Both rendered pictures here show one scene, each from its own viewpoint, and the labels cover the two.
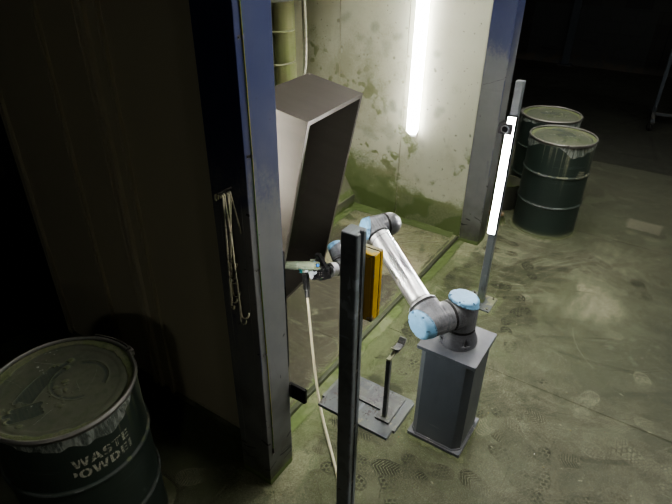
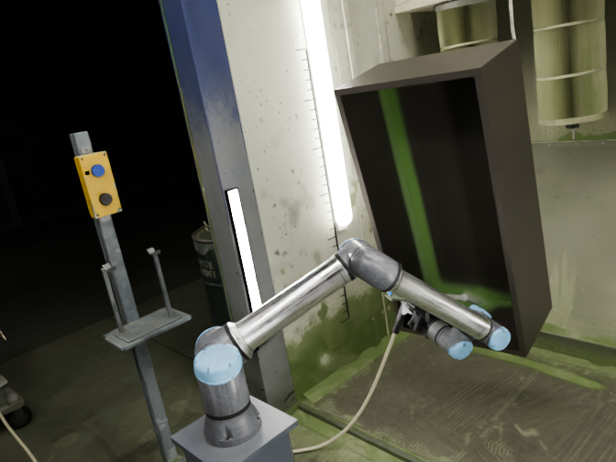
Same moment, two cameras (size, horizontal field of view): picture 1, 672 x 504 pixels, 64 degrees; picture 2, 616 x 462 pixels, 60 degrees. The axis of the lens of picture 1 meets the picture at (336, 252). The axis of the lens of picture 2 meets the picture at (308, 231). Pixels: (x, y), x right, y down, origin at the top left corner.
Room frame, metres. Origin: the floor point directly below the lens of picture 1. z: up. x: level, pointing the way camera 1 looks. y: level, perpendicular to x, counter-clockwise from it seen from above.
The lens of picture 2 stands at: (2.85, -1.99, 1.68)
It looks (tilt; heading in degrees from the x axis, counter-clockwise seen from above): 15 degrees down; 106
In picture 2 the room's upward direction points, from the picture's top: 10 degrees counter-clockwise
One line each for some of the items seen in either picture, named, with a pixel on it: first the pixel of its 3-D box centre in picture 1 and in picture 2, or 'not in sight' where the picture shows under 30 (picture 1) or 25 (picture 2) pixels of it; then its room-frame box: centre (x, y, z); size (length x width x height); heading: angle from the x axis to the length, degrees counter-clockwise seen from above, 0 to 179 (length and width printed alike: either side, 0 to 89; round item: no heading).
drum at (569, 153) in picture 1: (552, 181); not in sight; (4.55, -1.97, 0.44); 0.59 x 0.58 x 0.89; 162
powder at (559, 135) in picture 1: (563, 136); not in sight; (4.55, -1.97, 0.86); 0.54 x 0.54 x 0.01
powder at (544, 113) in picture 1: (551, 115); not in sight; (5.19, -2.09, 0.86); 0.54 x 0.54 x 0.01
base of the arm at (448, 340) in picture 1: (458, 331); (230, 415); (2.09, -0.62, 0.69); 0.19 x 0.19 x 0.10
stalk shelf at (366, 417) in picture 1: (365, 403); (147, 326); (1.53, -0.13, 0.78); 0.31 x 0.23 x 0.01; 57
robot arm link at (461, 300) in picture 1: (461, 310); (221, 377); (2.09, -0.61, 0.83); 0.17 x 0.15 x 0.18; 118
